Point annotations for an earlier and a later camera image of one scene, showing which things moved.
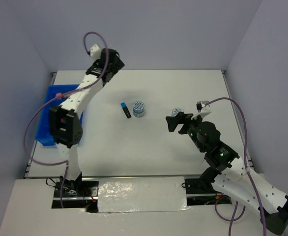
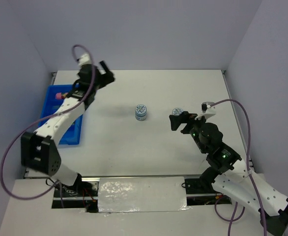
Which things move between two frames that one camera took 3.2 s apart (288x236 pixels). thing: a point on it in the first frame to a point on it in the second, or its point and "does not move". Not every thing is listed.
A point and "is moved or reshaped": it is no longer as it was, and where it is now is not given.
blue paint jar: [138, 109] is moved or reshaped
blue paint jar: [176, 110] does not move
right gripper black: [181, 118] does not move
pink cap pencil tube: [59, 96] does not move
